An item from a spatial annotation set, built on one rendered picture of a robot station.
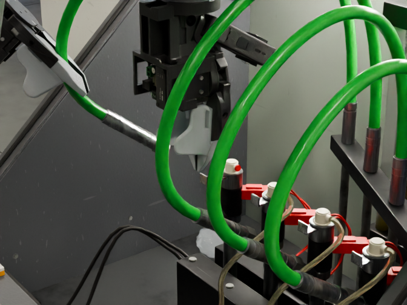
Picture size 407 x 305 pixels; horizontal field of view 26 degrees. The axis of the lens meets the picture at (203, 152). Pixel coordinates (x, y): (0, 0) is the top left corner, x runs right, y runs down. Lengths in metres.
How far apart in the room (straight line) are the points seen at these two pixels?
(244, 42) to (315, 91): 0.38
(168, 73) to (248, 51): 0.12
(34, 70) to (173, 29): 0.20
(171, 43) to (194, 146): 0.13
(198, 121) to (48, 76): 0.19
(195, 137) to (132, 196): 0.43
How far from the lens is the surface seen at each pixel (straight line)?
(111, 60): 1.31
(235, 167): 1.06
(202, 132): 1.00
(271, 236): 0.80
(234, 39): 0.99
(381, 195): 1.07
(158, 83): 0.96
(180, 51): 0.96
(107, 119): 1.09
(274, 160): 1.47
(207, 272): 1.13
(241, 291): 1.09
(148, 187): 1.42
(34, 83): 1.05
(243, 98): 0.83
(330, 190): 1.38
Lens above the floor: 1.58
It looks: 24 degrees down
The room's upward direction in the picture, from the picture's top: straight up
